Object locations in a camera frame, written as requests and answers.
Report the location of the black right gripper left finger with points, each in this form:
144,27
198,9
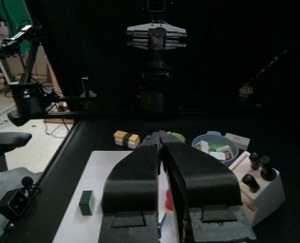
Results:
129,190

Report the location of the small bright green toy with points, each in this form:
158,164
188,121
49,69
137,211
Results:
179,136

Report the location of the green cloth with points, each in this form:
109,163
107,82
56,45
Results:
13,19

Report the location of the dark green sushi block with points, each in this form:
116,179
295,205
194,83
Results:
88,202

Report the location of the white cutting board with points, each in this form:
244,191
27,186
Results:
93,177

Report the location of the black chair armrest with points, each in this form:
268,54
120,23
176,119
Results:
7,141

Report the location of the orange toy food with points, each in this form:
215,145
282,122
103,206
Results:
170,200

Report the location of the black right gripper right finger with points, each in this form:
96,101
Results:
204,186

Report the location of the black webcam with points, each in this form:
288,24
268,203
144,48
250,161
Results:
13,203

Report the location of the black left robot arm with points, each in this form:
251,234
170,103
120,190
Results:
158,38

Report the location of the black camera stand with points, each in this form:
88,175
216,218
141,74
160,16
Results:
28,98

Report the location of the grey trousers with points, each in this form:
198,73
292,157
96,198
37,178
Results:
5,190

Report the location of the white and green sushi piece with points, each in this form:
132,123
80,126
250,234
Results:
224,152

